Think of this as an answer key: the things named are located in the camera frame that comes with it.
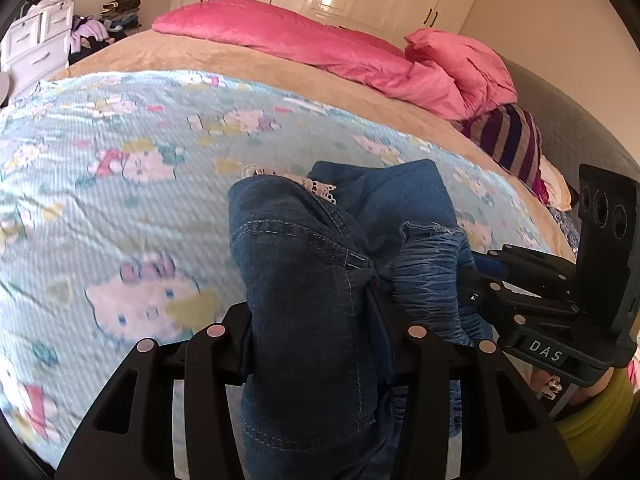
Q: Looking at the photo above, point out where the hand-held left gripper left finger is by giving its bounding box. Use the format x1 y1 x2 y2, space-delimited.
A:
55 302 254 480

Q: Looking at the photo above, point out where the pile of clothes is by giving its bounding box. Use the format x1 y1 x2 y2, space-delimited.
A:
70 0 144 57

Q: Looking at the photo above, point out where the purple striped pillow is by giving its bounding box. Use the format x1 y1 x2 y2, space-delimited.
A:
460 104 549 206

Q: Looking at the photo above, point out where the tan bed sheet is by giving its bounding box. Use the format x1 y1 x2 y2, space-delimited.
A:
50 29 576 261

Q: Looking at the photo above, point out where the pink duvet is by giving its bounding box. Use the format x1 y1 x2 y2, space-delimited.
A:
151 0 471 121

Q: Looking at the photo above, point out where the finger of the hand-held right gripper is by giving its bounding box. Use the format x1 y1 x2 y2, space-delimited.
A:
460 276 581 330
474 244 580 287

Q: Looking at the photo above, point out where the cream pillow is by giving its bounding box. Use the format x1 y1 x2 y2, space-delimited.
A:
539 157 572 212

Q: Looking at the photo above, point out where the person's right forearm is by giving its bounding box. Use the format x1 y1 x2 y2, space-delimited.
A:
554 370 640 467

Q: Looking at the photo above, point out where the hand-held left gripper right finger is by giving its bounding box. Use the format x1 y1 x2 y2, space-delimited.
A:
367 280 581 480

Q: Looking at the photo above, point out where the grey headboard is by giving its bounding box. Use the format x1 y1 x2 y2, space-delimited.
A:
500 55 640 182

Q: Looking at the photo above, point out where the light blue cat-print blanket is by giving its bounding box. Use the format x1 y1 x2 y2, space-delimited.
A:
0 70 562 466

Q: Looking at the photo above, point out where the blue denim garment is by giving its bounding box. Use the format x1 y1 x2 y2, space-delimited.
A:
227 159 493 480

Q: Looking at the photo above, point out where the white drawer unit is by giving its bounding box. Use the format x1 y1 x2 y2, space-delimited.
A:
0 0 76 97

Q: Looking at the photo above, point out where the person's right hand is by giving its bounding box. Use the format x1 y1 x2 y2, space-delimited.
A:
530 366 622 412

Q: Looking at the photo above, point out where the pink pillow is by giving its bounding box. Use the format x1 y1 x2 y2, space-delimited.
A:
404 28 519 119

